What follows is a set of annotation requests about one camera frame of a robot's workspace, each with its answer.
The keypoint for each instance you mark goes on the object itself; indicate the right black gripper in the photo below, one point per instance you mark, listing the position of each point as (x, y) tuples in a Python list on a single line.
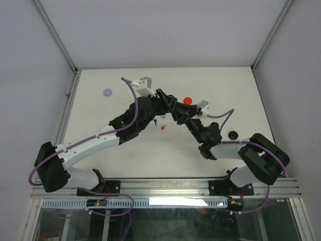
[(183, 113)]

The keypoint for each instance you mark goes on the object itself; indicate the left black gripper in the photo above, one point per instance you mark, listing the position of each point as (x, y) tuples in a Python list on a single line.
[(165, 108)]

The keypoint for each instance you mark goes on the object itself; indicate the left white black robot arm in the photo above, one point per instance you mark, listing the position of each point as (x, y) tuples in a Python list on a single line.
[(55, 164)]

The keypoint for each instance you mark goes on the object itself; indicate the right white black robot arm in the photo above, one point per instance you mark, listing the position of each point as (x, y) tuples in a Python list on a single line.
[(264, 161)]

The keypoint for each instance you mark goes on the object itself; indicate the red round charging case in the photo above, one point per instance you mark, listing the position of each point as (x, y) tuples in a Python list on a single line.
[(187, 100)]

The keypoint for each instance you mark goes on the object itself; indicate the purple round charging case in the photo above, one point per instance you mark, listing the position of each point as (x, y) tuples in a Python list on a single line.
[(107, 92)]

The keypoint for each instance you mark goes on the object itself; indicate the small electronics board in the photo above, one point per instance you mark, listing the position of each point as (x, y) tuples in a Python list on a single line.
[(96, 202)]

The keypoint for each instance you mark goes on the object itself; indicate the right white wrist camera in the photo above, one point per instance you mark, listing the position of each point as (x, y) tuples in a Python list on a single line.
[(203, 109)]

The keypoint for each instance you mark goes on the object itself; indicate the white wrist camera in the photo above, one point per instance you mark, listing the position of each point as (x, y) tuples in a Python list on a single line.
[(203, 109), (143, 86)]

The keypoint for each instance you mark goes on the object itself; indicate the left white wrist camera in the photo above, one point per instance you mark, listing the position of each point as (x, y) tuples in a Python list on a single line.
[(143, 86)]

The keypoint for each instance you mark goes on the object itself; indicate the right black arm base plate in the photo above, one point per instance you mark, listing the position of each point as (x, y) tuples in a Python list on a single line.
[(228, 189)]

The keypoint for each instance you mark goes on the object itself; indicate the left aluminium frame post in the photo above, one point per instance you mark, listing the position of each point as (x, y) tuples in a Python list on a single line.
[(54, 34)]

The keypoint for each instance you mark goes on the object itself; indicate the aluminium frame post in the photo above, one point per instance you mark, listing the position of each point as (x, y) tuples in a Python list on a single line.
[(276, 25), (54, 34)]

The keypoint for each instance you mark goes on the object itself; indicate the white slotted cable duct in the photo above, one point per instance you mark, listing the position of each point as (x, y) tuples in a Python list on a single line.
[(154, 202)]

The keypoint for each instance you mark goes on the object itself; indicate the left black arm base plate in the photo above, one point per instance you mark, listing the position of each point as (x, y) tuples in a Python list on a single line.
[(110, 186)]

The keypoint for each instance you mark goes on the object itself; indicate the aluminium mounting rail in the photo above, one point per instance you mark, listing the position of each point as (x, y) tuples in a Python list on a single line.
[(198, 187)]

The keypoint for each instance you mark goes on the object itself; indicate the right aluminium frame post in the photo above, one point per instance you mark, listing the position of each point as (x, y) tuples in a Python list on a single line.
[(276, 25)]

